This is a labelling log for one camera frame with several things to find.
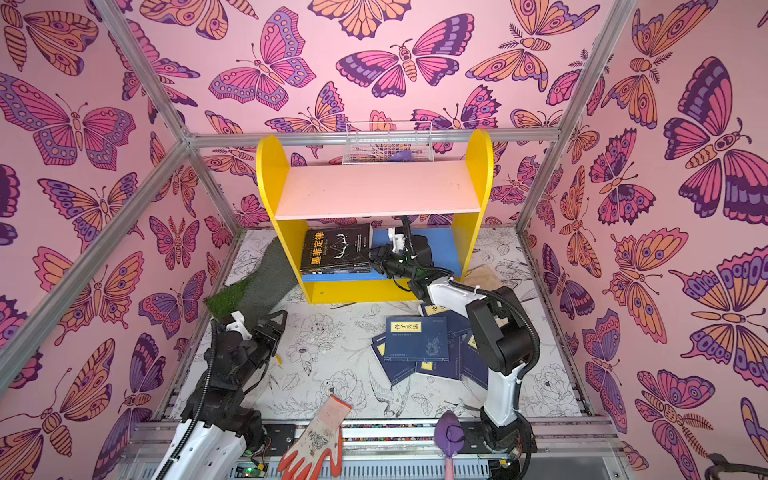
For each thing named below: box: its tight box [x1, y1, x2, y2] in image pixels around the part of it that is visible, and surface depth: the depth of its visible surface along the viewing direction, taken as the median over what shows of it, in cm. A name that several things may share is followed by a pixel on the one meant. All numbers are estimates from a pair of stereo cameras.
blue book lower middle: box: [415, 358, 461, 381], surface depth 84 cm
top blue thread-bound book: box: [384, 316, 449, 362], surface depth 88 cm
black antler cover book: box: [301, 223, 374, 269], surface depth 90 cm
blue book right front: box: [460, 330, 489, 390], surface depth 87 cm
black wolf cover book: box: [300, 269, 372, 275], surface depth 90 cm
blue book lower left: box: [370, 332, 416, 386], surface depth 85 cm
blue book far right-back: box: [421, 303, 472, 346], surface depth 92 cm
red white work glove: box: [278, 394, 353, 480], surface depth 73 cm
